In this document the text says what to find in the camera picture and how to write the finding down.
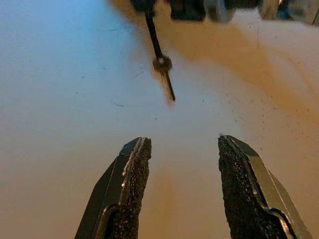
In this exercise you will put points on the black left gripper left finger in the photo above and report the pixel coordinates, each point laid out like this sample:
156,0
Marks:
124,194

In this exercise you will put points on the brass key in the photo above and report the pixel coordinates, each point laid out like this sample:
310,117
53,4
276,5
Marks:
163,65

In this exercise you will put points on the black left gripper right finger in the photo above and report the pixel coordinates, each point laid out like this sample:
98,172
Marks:
251,199

